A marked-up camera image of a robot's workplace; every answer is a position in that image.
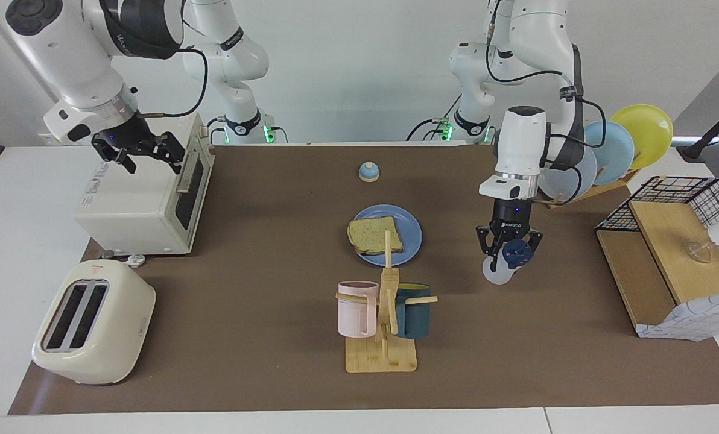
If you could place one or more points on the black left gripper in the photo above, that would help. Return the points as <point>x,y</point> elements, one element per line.
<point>511,216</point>

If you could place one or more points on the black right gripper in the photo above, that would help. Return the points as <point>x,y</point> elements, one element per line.
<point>129,138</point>

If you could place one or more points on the seasoning bottle with blue cap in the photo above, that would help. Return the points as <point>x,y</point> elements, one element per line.
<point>518,253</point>

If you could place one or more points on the toasted bread slice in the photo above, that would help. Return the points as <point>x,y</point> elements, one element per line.
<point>374,238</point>

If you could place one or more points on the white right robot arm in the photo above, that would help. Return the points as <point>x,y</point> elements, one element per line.
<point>64,54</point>

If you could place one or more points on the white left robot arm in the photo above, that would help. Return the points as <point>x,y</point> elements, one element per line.
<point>519,138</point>

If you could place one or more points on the pale grey plate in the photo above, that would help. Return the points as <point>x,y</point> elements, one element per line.
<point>585,175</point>

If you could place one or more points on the blue round plate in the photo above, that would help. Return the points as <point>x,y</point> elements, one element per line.
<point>411,241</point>

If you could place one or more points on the light blue plate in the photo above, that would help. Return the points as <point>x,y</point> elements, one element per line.
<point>616,150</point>

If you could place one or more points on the yellow plate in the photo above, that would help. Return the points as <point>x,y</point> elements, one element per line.
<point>652,129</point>

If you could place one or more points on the white toaster oven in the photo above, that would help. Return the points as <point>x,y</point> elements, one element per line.
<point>130,217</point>

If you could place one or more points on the wooden dish rack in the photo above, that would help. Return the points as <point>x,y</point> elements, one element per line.
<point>601,190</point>

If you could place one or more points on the white power plug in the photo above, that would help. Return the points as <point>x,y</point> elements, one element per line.
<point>135,260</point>

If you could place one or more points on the teal mug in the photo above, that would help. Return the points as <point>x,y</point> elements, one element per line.
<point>415,316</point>

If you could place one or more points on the wooden shelf box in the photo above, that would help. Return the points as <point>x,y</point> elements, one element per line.
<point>667,241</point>

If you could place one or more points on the small blue-white knob lid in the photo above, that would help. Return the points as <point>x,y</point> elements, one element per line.
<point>368,173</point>

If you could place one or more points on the pink ribbed mug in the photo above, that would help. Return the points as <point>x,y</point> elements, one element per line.
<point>354,313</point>

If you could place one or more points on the cream two-slot toaster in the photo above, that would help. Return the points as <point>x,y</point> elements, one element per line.
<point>112,325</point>

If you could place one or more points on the wooden mug tree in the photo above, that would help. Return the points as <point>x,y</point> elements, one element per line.
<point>380,358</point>

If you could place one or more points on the clear glass piece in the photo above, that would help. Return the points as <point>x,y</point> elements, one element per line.
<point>702,253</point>

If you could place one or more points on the white checked cloth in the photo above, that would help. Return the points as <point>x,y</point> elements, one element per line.
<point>697,316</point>

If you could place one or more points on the brown table mat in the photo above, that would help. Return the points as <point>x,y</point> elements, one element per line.
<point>263,337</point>

